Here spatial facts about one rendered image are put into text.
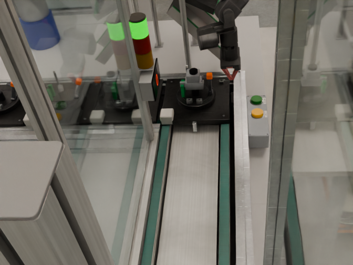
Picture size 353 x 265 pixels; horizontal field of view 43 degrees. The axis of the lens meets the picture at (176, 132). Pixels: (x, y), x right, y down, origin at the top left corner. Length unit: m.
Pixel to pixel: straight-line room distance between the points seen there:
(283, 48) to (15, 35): 0.33
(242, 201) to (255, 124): 0.32
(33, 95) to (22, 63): 0.06
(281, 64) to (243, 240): 0.81
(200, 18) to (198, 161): 0.63
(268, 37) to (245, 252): 1.18
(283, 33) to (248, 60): 1.52
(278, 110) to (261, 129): 0.97
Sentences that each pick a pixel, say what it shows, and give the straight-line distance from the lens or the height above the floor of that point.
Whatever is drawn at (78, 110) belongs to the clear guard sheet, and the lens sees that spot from 0.84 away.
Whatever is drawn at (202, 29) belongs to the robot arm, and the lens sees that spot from 1.43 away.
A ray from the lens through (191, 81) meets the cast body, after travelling 1.55.
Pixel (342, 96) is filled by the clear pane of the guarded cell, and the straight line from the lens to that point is 0.26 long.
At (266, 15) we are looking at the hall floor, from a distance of 4.03.
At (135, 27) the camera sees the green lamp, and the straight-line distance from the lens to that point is 1.22.
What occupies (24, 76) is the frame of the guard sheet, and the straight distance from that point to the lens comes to 0.64.
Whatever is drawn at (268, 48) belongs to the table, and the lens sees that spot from 2.06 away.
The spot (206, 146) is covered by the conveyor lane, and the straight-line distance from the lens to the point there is 1.52.
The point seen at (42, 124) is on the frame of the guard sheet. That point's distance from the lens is 0.69.
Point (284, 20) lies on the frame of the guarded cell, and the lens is 0.47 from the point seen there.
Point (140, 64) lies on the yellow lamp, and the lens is 1.29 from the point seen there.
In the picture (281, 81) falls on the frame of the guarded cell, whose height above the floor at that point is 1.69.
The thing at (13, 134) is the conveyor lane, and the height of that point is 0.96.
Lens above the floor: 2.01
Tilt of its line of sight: 44 degrees down
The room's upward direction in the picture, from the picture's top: 8 degrees counter-clockwise
